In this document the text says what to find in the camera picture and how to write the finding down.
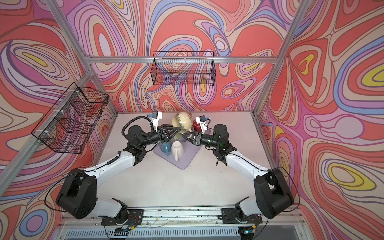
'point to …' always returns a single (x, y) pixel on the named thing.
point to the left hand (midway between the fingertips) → (180, 130)
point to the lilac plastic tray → (190, 151)
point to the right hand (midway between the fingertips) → (184, 139)
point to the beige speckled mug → (183, 121)
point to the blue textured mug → (166, 147)
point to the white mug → (177, 149)
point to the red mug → (196, 126)
